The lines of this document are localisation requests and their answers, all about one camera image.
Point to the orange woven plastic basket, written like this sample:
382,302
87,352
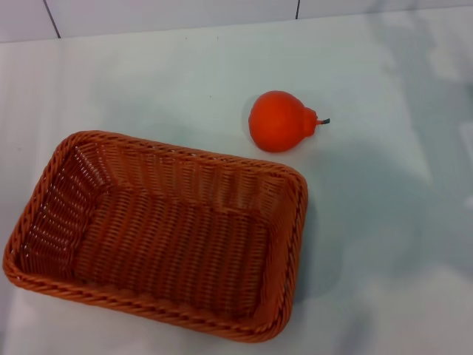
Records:
166,236

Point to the orange toy pear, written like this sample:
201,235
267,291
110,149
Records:
279,122

